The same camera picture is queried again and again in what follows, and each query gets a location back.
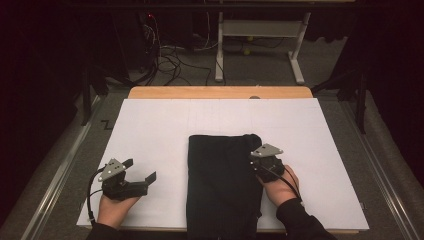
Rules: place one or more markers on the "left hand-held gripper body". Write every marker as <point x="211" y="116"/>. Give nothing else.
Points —
<point x="120" y="188"/>

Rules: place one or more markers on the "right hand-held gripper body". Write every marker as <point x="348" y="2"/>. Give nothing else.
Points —
<point x="270" y="166"/>

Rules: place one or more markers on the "navy knitted vest white trim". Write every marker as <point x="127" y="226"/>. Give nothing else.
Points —
<point x="220" y="180"/>

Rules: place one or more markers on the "person's left hand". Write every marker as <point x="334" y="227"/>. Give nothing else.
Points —
<point x="111" y="211"/>

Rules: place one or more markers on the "person's right hand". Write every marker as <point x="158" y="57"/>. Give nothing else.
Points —
<point x="281" y="191"/>

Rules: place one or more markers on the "black tape floor mark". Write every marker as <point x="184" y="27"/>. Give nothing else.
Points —
<point x="106" y="124"/>

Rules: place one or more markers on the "black metal stand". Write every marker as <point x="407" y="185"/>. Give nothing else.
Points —
<point x="360" y="100"/>
<point x="96" y="83"/>

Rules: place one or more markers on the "wooden table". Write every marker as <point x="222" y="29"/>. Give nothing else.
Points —
<point x="216" y="92"/>

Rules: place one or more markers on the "aluminium floor rail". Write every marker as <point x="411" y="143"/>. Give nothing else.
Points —
<point x="383" y="173"/>
<point x="56" y="173"/>

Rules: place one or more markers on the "white metal stand frame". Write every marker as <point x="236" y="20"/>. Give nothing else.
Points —
<point x="260" y="28"/>

